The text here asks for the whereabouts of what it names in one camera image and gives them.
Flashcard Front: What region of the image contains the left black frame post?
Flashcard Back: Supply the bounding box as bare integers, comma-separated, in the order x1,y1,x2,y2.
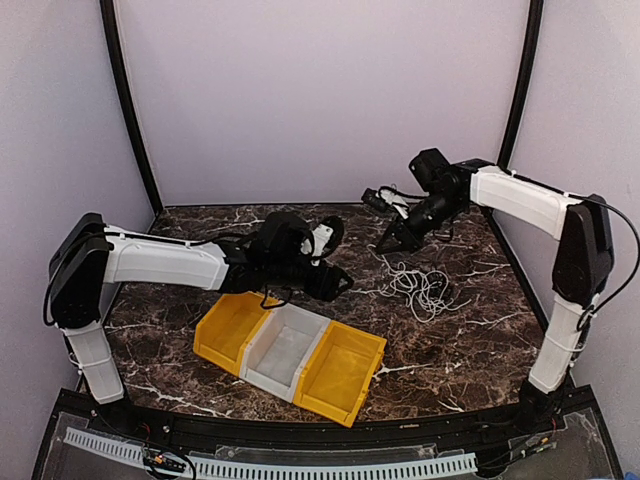
99,0,164,216

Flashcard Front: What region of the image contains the left yellow plastic bin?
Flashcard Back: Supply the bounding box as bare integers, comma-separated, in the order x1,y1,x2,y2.
193,293,270,377

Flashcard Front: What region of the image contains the white cable tangle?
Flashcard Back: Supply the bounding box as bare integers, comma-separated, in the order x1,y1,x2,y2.
368,244,474,324

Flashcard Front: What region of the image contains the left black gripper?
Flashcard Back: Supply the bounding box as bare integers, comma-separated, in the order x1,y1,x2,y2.
267,256,355,302

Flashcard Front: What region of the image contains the yellow plastic bin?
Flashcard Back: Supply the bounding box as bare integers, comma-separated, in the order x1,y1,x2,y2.
193,293,270,377
293,321,387,428

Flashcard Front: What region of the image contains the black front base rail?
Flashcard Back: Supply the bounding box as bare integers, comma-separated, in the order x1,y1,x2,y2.
31,387,624,479

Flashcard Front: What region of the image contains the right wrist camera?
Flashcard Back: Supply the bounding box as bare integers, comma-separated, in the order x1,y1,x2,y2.
361,187,410,216

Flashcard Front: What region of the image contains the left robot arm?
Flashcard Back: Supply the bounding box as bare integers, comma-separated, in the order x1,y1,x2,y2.
42,212,354,436

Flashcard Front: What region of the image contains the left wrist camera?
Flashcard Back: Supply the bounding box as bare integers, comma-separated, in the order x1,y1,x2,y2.
301,215,345,266

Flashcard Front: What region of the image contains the black frame post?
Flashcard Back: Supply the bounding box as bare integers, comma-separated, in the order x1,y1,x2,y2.
99,0,164,216
497,0,544,169

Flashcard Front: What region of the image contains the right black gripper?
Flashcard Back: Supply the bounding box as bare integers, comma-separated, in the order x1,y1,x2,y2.
375,191,465,255

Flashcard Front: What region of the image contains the white translucent plastic bin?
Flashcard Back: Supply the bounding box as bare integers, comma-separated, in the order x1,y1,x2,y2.
239,305,331,403

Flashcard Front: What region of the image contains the right yellow plastic bin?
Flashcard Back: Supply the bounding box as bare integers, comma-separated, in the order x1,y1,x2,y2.
293,321,387,428

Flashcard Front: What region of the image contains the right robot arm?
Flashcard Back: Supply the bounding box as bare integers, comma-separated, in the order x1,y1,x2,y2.
362,148,631,434

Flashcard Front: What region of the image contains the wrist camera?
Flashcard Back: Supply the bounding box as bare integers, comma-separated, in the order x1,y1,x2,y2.
361,187,410,216
301,215,345,266

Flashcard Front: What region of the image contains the right black frame post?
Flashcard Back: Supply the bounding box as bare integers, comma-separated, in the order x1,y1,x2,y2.
497,0,544,169

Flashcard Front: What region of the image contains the white slotted cable duct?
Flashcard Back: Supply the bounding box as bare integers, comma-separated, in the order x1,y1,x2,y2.
63,427,477,479

